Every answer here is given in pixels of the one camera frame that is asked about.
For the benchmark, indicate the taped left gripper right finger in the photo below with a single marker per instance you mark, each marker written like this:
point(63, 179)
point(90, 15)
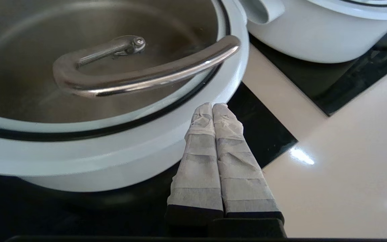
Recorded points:
point(240, 174)

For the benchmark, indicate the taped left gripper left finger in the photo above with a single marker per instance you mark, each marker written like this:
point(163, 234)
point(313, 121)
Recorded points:
point(197, 174)

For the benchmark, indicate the glass lid with white rim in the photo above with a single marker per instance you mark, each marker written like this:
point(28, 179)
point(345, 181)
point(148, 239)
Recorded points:
point(29, 84)

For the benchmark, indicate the black glass induction cooktop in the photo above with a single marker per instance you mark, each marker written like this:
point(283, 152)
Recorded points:
point(348, 84)
point(264, 134)

